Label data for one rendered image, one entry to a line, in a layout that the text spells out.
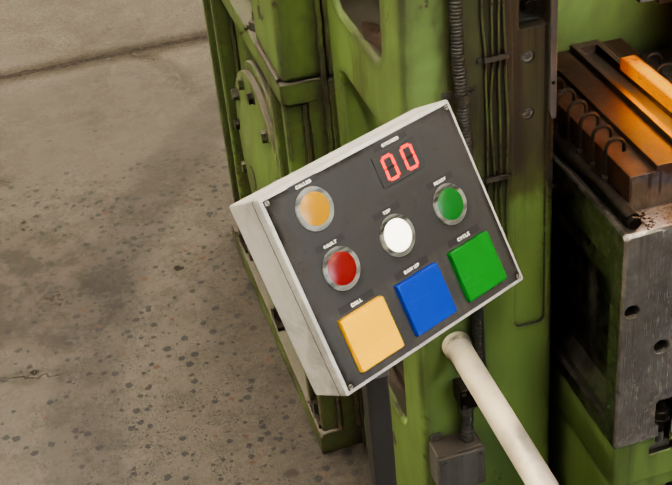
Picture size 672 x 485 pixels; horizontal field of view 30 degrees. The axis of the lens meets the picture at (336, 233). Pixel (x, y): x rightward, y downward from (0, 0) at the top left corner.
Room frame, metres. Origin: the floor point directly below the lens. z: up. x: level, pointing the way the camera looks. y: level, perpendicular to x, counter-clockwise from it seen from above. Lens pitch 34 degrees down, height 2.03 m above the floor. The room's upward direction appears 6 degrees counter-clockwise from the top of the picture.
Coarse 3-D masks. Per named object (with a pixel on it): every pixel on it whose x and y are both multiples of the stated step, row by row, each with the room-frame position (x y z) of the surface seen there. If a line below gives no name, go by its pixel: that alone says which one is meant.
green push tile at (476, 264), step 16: (480, 240) 1.42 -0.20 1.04; (448, 256) 1.39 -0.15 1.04; (464, 256) 1.39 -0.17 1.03; (480, 256) 1.40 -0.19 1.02; (496, 256) 1.41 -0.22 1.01; (464, 272) 1.38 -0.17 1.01; (480, 272) 1.39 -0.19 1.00; (496, 272) 1.40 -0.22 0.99; (464, 288) 1.37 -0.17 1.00; (480, 288) 1.37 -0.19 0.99
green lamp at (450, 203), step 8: (448, 192) 1.44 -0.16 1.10; (456, 192) 1.45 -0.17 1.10; (440, 200) 1.43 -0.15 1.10; (448, 200) 1.43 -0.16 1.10; (456, 200) 1.44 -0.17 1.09; (440, 208) 1.42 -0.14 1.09; (448, 208) 1.43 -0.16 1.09; (456, 208) 1.43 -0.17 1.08; (448, 216) 1.42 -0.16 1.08; (456, 216) 1.43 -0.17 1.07
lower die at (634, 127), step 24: (576, 48) 2.04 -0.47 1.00; (624, 48) 2.03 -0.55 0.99; (576, 72) 1.96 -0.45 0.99; (600, 72) 1.94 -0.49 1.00; (576, 96) 1.90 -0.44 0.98; (600, 96) 1.87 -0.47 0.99; (624, 96) 1.85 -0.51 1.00; (576, 120) 1.81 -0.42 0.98; (600, 120) 1.81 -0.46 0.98; (624, 120) 1.78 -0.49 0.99; (648, 120) 1.77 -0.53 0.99; (576, 144) 1.80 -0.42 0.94; (600, 144) 1.73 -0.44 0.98; (648, 144) 1.70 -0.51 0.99; (600, 168) 1.72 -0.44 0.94; (624, 168) 1.65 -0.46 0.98; (648, 168) 1.64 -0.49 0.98; (624, 192) 1.64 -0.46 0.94; (648, 192) 1.63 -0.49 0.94
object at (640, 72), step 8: (632, 56) 1.90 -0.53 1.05; (624, 64) 1.88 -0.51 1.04; (632, 64) 1.87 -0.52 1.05; (640, 64) 1.86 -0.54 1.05; (624, 72) 1.88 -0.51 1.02; (632, 72) 1.85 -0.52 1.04; (640, 72) 1.83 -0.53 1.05; (648, 72) 1.83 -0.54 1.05; (656, 72) 1.83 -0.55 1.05; (640, 80) 1.83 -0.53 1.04; (648, 80) 1.80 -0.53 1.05; (656, 80) 1.80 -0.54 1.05; (664, 80) 1.80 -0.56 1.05; (648, 88) 1.80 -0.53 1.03; (656, 88) 1.78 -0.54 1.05; (664, 88) 1.77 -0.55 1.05; (656, 96) 1.77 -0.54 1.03; (664, 96) 1.75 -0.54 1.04; (664, 104) 1.75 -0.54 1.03
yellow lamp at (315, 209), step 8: (312, 192) 1.35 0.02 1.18; (304, 200) 1.34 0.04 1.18; (312, 200) 1.35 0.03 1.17; (320, 200) 1.35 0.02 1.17; (304, 208) 1.34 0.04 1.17; (312, 208) 1.34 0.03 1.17; (320, 208) 1.34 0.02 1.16; (328, 208) 1.35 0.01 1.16; (304, 216) 1.33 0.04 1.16; (312, 216) 1.33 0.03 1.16; (320, 216) 1.34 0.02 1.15; (328, 216) 1.34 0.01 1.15; (312, 224) 1.33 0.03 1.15; (320, 224) 1.33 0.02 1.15
